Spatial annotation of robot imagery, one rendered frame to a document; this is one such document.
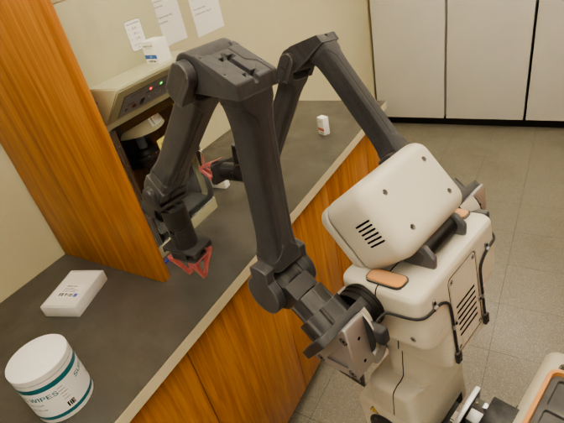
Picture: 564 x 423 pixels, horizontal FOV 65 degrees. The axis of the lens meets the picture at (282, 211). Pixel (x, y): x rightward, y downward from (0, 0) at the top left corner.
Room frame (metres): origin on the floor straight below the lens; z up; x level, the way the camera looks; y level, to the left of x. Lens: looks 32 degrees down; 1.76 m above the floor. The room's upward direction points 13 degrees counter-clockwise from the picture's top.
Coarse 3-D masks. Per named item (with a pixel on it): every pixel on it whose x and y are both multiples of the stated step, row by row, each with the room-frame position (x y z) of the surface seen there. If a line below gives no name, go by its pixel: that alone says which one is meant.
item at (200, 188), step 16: (144, 112) 1.28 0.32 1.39; (160, 112) 1.32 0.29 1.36; (128, 128) 1.22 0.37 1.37; (144, 128) 1.26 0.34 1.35; (160, 128) 1.31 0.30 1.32; (128, 144) 1.20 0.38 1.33; (144, 144) 1.25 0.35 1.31; (128, 160) 1.19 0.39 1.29; (144, 160) 1.23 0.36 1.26; (144, 176) 1.21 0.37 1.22; (192, 176) 1.36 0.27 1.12; (192, 192) 1.34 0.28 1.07; (208, 192) 1.39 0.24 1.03; (192, 208) 1.32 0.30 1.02; (160, 224) 1.20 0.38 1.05
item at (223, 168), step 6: (222, 162) 1.29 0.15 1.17; (228, 162) 1.29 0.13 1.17; (216, 168) 1.26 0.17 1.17; (222, 168) 1.27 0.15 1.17; (228, 168) 1.26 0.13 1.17; (216, 174) 1.26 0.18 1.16; (222, 174) 1.26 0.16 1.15; (228, 174) 1.25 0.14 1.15; (216, 180) 1.25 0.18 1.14; (222, 180) 1.28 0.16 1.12; (234, 180) 1.25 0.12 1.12
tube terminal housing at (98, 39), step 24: (72, 0) 1.23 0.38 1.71; (96, 0) 1.28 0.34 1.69; (120, 0) 1.34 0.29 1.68; (144, 0) 1.41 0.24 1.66; (72, 24) 1.20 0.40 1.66; (96, 24) 1.26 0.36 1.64; (120, 24) 1.32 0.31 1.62; (144, 24) 1.38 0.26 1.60; (72, 48) 1.18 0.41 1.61; (96, 48) 1.23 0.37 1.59; (120, 48) 1.29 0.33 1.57; (96, 72) 1.21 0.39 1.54; (120, 72) 1.27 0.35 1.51; (168, 96) 1.38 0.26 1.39; (120, 120) 1.22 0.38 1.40; (168, 240) 1.22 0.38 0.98
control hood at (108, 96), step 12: (168, 60) 1.29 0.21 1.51; (132, 72) 1.25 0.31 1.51; (144, 72) 1.21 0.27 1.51; (156, 72) 1.22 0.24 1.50; (168, 72) 1.27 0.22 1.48; (108, 84) 1.17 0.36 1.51; (120, 84) 1.14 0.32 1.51; (132, 84) 1.15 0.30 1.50; (144, 84) 1.20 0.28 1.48; (96, 96) 1.15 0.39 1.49; (108, 96) 1.12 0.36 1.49; (120, 96) 1.12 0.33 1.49; (108, 108) 1.14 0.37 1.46; (120, 108) 1.16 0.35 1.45; (108, 120) 1.15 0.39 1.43
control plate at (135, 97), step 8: (160, 80) 1.26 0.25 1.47; (144, 88) 1.21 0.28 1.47; (152, 88) 1.24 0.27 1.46; (160, 88) 1.29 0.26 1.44; (128, 96) 1.16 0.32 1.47; (136, 96) 1.19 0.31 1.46; (144, 96) 1.23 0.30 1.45; (152, 96) 1.27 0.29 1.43; (128, 104) 1.18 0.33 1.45; (120, 112) 1.17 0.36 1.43; (128, 112) 1.21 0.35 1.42
